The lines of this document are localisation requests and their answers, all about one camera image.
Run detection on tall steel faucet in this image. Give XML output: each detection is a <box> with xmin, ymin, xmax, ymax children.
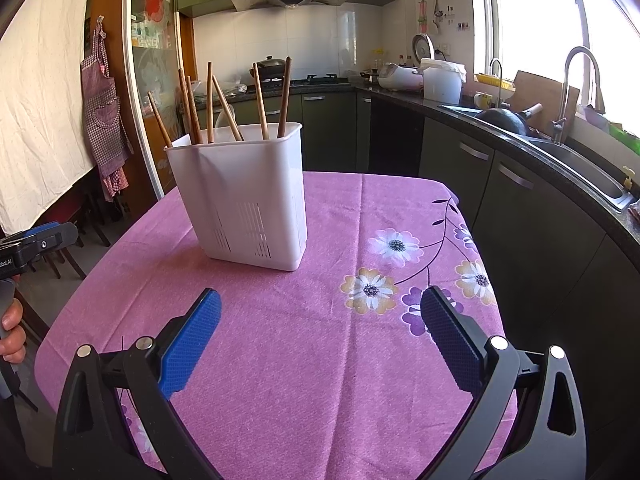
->
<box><xmin>551</xmin><ymin>46</ymin><xmax>607</xmax><ymax>145</ymax></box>

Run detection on person's left hand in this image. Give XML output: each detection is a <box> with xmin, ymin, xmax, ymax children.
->
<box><xmin>0</xmin><ymin>298</ymin><xmax>27</xmax><ymax>364</ymax></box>

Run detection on green container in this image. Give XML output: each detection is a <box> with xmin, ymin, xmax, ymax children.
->
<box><xmin>607</xmin><ymin>122</ymin><xmax>640</xmax><ymax>156</ymax></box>

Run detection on wok with lid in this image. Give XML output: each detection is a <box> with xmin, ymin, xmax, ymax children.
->
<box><xmin>250</xmin><ymin>56</ymin><xmax>288</xmax><ymax>83</ymax></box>

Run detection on steel double sink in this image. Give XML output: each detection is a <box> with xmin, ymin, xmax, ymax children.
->
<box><xmin>437</xmin><ymin>102</ymin><xmax>636</xmax><ymax>211</ymax></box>

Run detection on sliding glass door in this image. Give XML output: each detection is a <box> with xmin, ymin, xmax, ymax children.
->
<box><xmin>122</xmin><ymin>0</ymin><xmax>183</xmax><ymax>201</ymax></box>

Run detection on window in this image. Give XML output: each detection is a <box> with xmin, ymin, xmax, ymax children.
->
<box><xmin>470</xmin><ymin>0</ymin><xmax>640</xmax><ymax>133</ymax></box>

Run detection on pink floral tablecloth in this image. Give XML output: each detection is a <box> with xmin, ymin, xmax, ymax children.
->
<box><xmin>35</xmin><ymin>170</ymin><xmax>518</xmax><ymax>480</ymax></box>

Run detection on checkered apron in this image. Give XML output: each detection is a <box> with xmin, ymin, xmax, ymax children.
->
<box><xmin>80</xmin><ymin>17</ymin><xmax>136</xmax><ymax>203</ymax></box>

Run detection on black wok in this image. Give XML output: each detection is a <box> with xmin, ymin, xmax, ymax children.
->
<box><xmin>475</xmin><ymin>103</ymin><xmax>543</xmax><ymax>136</ymax></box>

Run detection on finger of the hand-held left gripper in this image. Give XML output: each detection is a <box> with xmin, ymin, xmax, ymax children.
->
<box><xmin>19</xmin><ymin>223</ymin><xmax>63</xmax><ymax>243</ymax></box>
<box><xmin>21</xmin><ymin>221</ymin><xmax>80</xmax><ymax>265</ymax></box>

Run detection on black gas stove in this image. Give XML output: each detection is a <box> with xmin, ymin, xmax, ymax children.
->
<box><xmin>262</xmin><ymin>74</ymin><xmax>351</xmax><ymax>92</ymax></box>

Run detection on wooden chopstick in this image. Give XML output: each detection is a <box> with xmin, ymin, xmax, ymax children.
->
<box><xmin>252</xmin><ymin>62</ymin><xmax>269</xmax><ymax>140</ymax></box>
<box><xmin>147</xmin><ymin>91</ymin><xmax>175</xmax><ymax>148</ymax></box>
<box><xmin>277</xmin><ymin>56</ymin><xmax>293</xmax><ymax>138</ymax></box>
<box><xmin>186</xmin><ymin>75</ymin><xmax>203</xmax><ymax>144</ymax></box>
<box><xmin>212</xmin><ymin>75</ymin><xmax>245</xmax><ymax>142</ymax></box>
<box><xmin>178</xmin><ymin>68</ymin><xmax>199</xmax><ymax>144</ymax></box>

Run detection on thin steel faucet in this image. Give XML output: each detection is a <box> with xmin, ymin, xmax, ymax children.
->
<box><xmin>489</xmin><ymin>58</ymin><xmax>506</xmax><ymax>106</ymax></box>

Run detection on wooden cutting board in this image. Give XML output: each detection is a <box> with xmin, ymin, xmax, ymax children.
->
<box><xmin>510</xmin><ymin>70</ymin><xmax>581</xmax><ymax>133</ymax></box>

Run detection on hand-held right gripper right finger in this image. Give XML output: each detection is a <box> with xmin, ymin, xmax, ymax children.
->
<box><xmin>420</xmin><ymin>285</ymin><xmax>588</xmax><ymax>480</ymax></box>

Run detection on green lower cabinets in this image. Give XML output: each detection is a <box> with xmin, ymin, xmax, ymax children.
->
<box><xmin>190</xmin><ymin>90</ymin><xmax>640</xmax><ymax>480</ymax></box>

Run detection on white plastic utensil holder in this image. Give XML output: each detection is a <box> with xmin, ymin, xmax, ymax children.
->
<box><xmin>165</xmin><ymin>121</ymin><xmax>308</xmax><ymax>272</ymax></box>

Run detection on yellow tray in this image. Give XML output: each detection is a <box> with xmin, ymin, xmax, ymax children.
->
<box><xmin>474</xmin><ymin>72</ymin><xmax>516</xmax><ymax>92</ymax></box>

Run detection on hanging kitchen utensils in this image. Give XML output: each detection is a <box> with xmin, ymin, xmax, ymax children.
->
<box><xmin>417</xmin><ymin>0</ymin><xmax>446</xmax><ymax>36</ymax></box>

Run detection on white rice cooker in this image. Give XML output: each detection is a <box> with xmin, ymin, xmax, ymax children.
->
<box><xmin>377</xmin><ymin>32</ymin><xmax>436</xmax><ymax>93</ymax></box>

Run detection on white hanging sheet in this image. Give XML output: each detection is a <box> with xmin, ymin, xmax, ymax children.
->
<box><xmin>0</xmin><ymin>0</ymin><xmax>98</xmax><ymax>236</ymax></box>

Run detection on white plastic bucket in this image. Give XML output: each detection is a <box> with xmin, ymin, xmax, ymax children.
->
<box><xmin>420</xmin><ymin>58</ymin><xmax>467</xmax><ymax>103</ymax></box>

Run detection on dark wooden chair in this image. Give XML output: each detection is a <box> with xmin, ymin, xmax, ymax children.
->
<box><xmin>15</xmin><ymin>180</ymin><xmax>131</xmax><ymax>281</ymax></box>

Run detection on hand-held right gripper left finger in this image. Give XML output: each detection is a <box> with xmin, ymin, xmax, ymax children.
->
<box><xmin>52</xmin><ymin>287</ymin><xmax>222</xmax><ymax>480</ymax></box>

